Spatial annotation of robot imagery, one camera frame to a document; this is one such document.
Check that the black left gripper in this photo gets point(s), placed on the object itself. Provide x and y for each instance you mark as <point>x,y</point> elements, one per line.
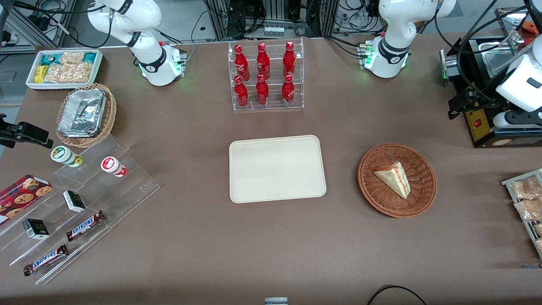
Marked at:
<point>488,94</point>

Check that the triangular sandwich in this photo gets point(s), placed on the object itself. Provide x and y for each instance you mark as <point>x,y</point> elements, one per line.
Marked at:
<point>396,178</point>

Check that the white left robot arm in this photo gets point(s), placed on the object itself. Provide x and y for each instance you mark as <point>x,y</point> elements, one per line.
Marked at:
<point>394,25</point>

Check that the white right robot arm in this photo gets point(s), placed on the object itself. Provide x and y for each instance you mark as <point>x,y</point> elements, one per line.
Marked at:
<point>144,38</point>

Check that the brown round wicker basket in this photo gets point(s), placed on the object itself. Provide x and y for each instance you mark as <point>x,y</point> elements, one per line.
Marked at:
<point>381,199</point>

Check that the tray of packaged snacks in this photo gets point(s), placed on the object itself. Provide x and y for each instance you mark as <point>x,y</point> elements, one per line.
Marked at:
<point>525,228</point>

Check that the beige plastic tray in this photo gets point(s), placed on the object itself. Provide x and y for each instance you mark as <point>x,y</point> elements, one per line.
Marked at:
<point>277,169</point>

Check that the light oval wicker basket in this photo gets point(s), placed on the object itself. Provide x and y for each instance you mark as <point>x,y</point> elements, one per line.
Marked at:
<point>109,118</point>

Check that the black food warmer machine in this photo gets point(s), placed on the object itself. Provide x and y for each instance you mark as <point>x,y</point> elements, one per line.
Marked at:
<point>482,131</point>

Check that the clear bag of snacks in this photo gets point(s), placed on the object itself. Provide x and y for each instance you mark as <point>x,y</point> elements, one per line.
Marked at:
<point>525,188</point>
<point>529,209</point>

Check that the red cola bottle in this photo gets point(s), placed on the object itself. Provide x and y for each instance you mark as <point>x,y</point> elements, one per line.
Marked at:
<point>241,94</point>
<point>262,92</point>
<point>241,63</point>
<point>288,92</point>
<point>263,62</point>
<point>289,61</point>

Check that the clear acrylic bottle rack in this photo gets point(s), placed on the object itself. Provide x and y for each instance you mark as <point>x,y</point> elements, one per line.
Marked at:
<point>273,108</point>

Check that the grey device edge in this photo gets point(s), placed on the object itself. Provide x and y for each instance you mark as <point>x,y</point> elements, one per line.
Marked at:
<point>276,301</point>

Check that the clear acrylic step display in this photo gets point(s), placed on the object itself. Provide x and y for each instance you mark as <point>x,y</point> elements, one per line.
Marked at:
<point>127,190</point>

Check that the red lid yogurt cup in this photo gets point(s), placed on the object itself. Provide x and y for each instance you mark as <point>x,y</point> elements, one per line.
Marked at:
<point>112,165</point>

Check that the aluminium foil container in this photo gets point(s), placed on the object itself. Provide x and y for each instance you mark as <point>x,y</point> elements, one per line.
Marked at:
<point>82,114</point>

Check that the clear bag of crackers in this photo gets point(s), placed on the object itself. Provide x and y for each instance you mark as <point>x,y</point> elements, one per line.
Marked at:
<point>70,73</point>

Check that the snickers chocolate bar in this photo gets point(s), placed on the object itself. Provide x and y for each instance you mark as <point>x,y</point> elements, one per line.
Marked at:
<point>45,260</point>
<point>84,226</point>

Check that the small black carton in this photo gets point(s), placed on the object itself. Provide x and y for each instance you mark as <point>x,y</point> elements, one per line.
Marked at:
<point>36,228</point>
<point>74,201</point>

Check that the green lid yogurt cup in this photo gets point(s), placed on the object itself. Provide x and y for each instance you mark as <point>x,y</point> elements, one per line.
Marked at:
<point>63,155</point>

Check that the teal snack pack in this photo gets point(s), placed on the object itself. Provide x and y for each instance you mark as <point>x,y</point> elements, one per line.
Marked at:
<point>51,59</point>

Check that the yellow snack pack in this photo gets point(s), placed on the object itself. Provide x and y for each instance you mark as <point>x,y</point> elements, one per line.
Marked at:
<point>40,74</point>

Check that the white rectangular snack bin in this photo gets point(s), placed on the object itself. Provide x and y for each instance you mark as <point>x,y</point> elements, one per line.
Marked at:
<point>31,82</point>

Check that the red cookie box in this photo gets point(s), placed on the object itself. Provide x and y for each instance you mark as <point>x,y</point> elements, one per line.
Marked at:
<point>21,197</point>

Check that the aluminium frame equipment rack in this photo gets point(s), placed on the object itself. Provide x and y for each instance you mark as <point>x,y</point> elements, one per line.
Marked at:
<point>38,21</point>

